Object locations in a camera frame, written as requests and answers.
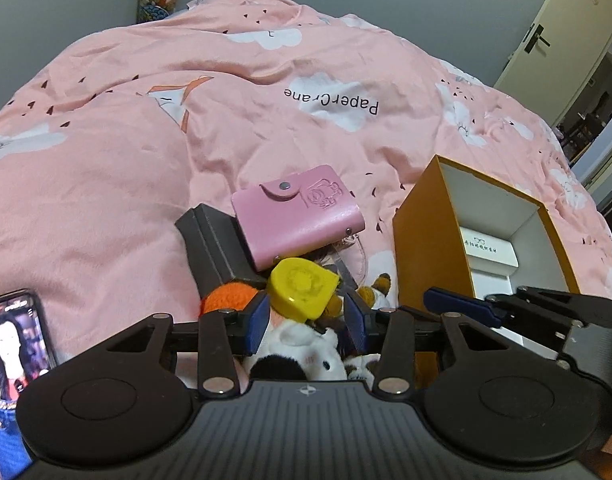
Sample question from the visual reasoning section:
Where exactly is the yellow tape measure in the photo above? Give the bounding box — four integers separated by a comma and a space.
265, 257, 340, 322

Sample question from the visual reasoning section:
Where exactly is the brown and white plush toy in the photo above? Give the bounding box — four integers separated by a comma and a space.
320, 272, 393, 383

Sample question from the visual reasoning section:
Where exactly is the pink printed blanket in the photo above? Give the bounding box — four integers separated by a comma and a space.
0, 0, 612, 391

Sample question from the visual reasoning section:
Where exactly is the pink card wallet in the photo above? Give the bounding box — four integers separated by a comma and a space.
230, 163, 366, 271

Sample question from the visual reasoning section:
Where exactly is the black and white cow plush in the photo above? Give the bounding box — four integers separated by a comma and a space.
236, 307, 353, 384

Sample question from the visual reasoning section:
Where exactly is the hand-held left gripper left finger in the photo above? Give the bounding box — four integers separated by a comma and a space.
101, 291, 271, 399

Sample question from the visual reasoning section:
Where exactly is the black door handle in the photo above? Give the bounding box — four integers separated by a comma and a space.
524, 23, 550, 55

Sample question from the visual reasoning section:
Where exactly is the orange cardboard box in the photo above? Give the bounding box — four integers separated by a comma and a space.
392, 154, 584, 391

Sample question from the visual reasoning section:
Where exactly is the black box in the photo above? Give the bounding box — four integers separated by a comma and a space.
174, 203, 268, 311

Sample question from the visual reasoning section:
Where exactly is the cream door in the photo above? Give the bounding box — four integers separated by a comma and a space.
493, 0, 612, 127

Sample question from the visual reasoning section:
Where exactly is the smartphone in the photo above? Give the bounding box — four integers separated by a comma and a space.
0, 288, 57, 479

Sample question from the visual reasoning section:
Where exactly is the white glasses box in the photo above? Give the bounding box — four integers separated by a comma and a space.
458, 226, 520, 277

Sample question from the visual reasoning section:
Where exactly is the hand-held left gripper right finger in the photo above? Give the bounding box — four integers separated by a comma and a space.
343, 291, 507, 399

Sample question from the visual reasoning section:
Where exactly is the orange knit ball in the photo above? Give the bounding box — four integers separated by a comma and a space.
200, 282, 261, 317

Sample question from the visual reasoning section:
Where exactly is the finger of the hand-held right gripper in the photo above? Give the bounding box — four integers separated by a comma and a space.
423, 284, 612, 330

